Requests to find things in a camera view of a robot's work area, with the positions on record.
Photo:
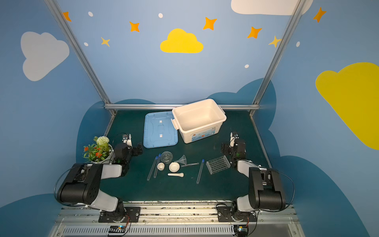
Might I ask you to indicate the white ceramic pestle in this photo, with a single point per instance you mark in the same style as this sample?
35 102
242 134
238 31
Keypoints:
181 175

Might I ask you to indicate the clear test tube rack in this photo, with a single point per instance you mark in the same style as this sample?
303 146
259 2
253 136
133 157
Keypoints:
218 164

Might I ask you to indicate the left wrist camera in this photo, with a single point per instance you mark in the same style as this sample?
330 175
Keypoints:
126 139

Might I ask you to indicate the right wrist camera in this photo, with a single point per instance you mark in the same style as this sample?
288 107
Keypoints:
234 135

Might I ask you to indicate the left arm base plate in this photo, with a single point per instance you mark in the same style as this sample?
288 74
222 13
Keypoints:
123 215

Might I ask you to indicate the clear plastic funnel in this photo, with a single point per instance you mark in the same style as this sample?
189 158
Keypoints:
182 160

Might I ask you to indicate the small white crucible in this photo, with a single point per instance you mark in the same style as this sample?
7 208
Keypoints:
160 166

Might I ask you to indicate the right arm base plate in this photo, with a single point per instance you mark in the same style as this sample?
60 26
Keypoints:
231 214

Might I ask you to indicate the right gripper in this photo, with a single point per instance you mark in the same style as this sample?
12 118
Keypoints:
226 148

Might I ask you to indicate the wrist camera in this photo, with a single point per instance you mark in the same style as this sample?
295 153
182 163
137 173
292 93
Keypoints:
234 135
126 139

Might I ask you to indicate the white plastic storage bin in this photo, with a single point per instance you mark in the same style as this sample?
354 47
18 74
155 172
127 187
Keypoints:
198 120

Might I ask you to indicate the potted artificial flower plant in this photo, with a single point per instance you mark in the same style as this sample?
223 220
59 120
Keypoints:
100 152

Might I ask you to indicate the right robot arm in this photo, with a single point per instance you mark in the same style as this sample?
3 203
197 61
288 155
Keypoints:
265 188

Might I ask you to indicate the white ceramic mortar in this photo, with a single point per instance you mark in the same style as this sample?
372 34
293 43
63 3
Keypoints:
174 167

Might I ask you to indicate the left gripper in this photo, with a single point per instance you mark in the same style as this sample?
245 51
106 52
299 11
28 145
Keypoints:
135 149

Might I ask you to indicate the test tube blue cap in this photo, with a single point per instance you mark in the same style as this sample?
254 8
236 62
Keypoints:
156 166
152 168
200 171

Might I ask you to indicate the light blue bin lid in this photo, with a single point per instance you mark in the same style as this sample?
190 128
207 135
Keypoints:
159 130

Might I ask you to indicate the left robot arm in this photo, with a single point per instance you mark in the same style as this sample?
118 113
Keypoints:
82 185

